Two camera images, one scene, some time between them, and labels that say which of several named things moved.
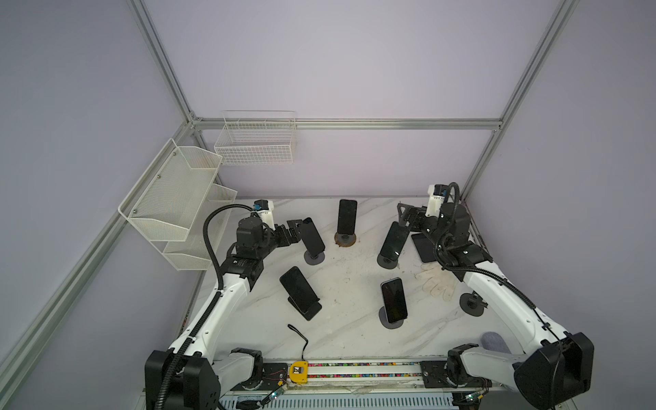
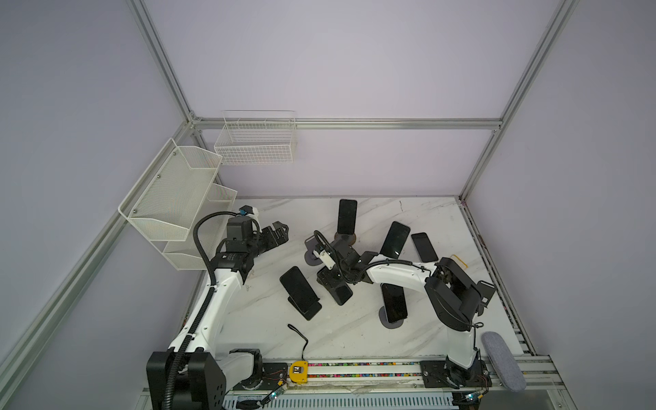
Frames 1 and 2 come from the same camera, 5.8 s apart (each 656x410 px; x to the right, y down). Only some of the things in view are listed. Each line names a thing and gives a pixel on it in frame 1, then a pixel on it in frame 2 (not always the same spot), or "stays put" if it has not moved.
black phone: [424, 247] stays put
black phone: [312, 237] to [332, 280]
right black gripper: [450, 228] to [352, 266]
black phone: [347, 216] stays put
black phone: [299, 288] stays put
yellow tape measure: [298, 371] stays put
